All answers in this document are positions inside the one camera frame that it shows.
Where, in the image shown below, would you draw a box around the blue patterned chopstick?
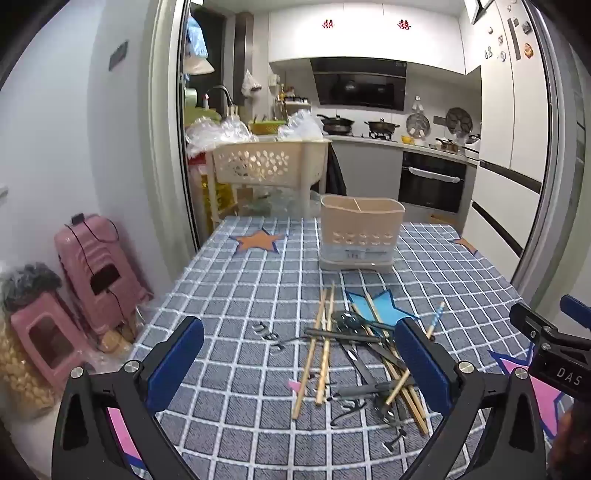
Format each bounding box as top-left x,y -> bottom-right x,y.
386,302 -> 448,405

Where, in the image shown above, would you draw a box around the wooden chopstick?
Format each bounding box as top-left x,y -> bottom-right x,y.
291,290 -> 328,422
365,291 -> 428,435
351,301 -> 429,437
315,285 -> 335,406

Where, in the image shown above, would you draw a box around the dark metal knife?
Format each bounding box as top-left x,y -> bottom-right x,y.
339,343 -> 396,425

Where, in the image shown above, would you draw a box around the dark metal spoon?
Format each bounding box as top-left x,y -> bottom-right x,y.
331,310 -> 401,365
252,322 -> 382,353

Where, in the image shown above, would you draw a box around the dark metal fork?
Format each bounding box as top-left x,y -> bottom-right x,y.
329,382 -> 401,427

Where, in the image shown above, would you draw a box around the pink plastic stool small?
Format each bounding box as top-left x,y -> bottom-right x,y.
10,292 -> 92,391

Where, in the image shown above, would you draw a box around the pink plastic stool large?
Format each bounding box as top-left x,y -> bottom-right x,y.
54,213 -> 151,338

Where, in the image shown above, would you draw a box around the black built-in oven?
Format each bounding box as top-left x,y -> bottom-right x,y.
399,151 -> 467,213

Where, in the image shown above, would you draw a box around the white refrigerator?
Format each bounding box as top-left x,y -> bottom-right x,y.
462,1 -> 550,280

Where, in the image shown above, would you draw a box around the blue checked tablecloth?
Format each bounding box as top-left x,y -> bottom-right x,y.
132,217 -> 532,479

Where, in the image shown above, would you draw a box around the beige utensil holder caddy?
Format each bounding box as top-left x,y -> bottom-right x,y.
318,194 -> 406,272

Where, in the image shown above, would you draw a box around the black wok right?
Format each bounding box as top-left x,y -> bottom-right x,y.
366,119 -> 399,141

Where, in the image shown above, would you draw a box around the black wok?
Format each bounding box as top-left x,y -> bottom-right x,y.
366,119 -> 399,141
317,114 -> 355,136

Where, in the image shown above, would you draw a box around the black hanging garment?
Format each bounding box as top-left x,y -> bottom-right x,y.
325,143 -> 346,196

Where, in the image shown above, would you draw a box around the black range hood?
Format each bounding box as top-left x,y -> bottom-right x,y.
311,57 -> 407,112

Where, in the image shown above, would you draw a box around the black wok left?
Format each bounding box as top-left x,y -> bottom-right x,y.
317,114 -> 355,136

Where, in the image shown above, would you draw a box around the beige perforated laundry basket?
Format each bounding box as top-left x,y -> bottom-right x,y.
211,139 -> 331,189

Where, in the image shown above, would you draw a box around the clear plastic bags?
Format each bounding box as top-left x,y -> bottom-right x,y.
185,110 -> 324,156

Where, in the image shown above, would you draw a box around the green plastic colander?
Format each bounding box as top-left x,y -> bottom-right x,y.
249,120 -> 287,136

